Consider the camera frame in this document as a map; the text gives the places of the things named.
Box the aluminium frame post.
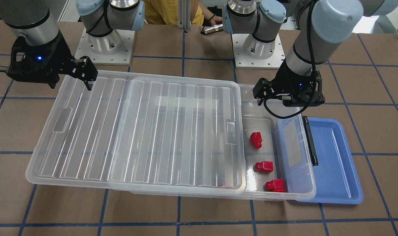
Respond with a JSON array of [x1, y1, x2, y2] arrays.
[[177, 0, 191, 31]]

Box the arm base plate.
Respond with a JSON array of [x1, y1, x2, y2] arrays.
[[75, 29, 136, 66], [231, 33, 287, 70]]

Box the blue plastic tray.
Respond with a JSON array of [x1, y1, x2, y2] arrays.
[[308, 117, 364, 205]]

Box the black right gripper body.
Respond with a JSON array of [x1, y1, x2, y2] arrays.
[[6, 31, 75, 89]]

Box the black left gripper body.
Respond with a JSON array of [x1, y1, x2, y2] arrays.
[[274, 61, 325, 107]]

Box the black box latch handle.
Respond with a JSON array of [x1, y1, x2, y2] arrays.
[[302, 116, 319, 166]]

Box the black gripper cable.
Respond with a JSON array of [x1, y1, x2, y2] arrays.
[[263, 0, 319, 119]]

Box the clear plastic storage box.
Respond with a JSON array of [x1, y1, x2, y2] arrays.
[[109, 79, 316, 201]]

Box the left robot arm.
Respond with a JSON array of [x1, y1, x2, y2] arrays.
[[221, 0, 398, 107]]

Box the person in yellow shirt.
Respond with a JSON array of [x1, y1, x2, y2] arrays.
[[142, 0, 223, 27]]

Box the red block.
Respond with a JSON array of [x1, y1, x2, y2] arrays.
[[250, 132, 263, 149], [264, 178, 286, 193], [254, 161, 274, 173]]

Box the clear plastic box lid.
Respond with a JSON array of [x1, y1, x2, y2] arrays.
[[25, 70, 246, 198]]

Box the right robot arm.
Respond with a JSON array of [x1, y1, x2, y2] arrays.
[[0, 0, 145, 91]]

